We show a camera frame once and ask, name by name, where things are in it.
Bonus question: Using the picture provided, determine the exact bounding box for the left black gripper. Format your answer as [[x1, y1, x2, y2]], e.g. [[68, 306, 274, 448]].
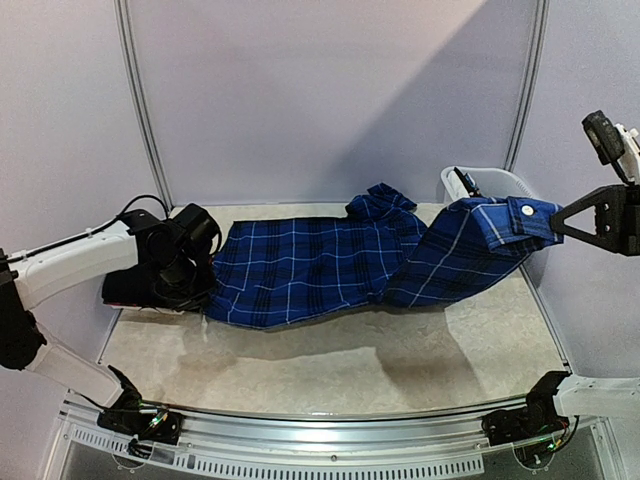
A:
[[151, 250, 218, 312]]

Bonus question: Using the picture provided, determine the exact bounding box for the black t-shirt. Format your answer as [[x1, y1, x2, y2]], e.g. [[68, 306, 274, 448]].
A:
[[101, 266, 215, 312]]

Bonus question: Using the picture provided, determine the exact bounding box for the blue plaid shirt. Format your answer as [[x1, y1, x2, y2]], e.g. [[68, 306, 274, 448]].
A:
[[205, 183, 563, 330]]

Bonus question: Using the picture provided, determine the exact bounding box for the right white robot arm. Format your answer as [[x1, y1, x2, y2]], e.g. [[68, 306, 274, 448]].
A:
[[516, 185, 639, 436]]

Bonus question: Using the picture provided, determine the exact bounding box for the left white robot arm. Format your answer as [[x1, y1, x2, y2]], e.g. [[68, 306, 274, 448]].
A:
[[1, 204, 222, 434]]

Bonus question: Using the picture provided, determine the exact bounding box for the white laundry basket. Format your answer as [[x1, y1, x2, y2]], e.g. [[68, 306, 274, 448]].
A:
[[440, 166, 534, 203]]

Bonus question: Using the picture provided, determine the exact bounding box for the black garment in basket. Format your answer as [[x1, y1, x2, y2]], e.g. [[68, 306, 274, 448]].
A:
[[451, 167, 482, 198]]

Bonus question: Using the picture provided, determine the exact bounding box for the white towel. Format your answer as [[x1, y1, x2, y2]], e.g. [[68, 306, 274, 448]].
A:
[[443, 169, 469, 202]]

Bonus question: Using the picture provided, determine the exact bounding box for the perforated metal front panel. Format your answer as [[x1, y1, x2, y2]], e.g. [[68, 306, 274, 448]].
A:
[[47, 425, 486, 479]]

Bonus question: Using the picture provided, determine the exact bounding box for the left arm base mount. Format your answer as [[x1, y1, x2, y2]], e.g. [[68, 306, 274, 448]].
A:
[[97, 366, 185, 445]]

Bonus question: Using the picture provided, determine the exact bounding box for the aluminium front rail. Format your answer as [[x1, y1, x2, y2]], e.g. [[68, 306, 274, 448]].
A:
[[57, 384, 607, 451]]

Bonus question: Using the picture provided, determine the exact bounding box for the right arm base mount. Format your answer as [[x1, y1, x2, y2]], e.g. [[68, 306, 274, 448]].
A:
[[481, 371, 580, 452]]

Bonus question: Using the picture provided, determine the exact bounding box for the right wall metal profile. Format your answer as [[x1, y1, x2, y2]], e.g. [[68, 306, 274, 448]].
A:
[[503, 0, 550, 172]]

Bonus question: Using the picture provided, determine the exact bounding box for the wall metal profile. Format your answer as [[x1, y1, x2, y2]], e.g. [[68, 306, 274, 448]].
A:
[[503, 0, 550, 172], [114, 0, 175, 207]]

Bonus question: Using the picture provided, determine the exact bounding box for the left wall metal profile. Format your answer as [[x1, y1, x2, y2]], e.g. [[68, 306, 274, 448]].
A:
[[114, 0, 175, 207]]

